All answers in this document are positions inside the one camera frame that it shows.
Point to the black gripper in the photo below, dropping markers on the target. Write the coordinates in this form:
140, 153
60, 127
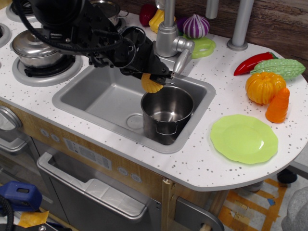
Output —
129, 50

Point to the yellow toy corn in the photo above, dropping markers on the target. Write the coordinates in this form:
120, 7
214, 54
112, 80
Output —
148, 85

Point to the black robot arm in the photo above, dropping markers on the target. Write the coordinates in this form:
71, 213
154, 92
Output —
77, 27

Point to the steel pot in sink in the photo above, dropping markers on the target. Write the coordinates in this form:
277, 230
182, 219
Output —
166, 113

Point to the grey toy sink basin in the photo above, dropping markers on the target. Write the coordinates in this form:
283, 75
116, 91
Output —
109, 99

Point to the lidded steel pot rear burner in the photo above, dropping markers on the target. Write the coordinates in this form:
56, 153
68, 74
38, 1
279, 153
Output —
111, 10

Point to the silver toy faucet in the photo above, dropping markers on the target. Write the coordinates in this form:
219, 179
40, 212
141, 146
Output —
168, 44

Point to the green toy slice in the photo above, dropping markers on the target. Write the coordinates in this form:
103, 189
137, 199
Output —
203, 47

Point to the purple striped toy onion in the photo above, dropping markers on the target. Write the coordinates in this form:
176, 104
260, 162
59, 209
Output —
196, 27

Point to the yellow toy bell pepper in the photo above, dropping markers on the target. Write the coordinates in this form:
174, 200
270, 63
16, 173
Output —
156, 20

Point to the rear right stove burner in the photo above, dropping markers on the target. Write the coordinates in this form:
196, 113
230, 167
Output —
120, 24

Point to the stove burner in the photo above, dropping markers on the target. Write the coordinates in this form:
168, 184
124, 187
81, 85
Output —
120, 24
54, 74
12, 13

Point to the dark red toy vegetable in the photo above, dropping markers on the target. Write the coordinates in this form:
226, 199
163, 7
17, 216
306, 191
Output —
147, 12

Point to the grey support pole middle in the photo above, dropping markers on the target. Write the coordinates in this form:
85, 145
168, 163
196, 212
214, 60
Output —
211, 9

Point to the grey support pole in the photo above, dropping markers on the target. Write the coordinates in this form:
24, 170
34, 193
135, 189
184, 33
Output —
238, 41
211, 9

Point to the grey support pole right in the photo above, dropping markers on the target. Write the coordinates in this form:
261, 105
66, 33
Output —
238, 41

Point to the red toy chili pepper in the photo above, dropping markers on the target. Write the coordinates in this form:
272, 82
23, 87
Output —
249, 64

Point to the front stove burner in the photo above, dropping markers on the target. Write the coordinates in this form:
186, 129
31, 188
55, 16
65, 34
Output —
54, 74

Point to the orange toy pumpkin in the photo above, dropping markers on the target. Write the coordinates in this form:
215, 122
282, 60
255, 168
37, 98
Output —
263, 87

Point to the green plastic plate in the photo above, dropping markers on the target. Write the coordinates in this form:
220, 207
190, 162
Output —
244, 139

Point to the orange toy carrot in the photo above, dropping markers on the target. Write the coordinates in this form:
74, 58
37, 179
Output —
278, 107

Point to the green toy bitter gourd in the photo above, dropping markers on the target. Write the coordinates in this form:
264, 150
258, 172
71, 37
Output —
287, 68

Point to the lidded steel saucepan front burner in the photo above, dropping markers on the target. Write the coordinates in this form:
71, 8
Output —
34, 53

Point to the rear left stove burner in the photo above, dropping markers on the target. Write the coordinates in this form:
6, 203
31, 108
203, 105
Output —
12, 13

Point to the grey dishwasher door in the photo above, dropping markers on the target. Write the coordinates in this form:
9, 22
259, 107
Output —
93, 201

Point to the black caster wheel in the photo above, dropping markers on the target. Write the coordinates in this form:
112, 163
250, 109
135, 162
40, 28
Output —
286, 176

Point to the blue clamp tool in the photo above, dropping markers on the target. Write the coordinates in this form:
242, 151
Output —
23, 197

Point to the grey cabinet door handle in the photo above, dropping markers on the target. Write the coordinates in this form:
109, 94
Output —
194, 217

